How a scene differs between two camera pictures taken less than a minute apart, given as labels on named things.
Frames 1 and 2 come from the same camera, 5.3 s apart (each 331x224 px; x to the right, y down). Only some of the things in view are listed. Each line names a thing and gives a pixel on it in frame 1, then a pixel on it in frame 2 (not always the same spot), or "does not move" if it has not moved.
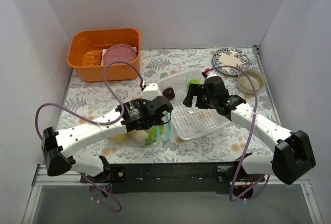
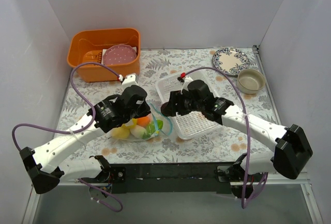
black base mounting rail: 173,178 does not move
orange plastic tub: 85,40 does not move
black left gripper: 162,102 to 144,108
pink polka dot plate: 120,53 does not move
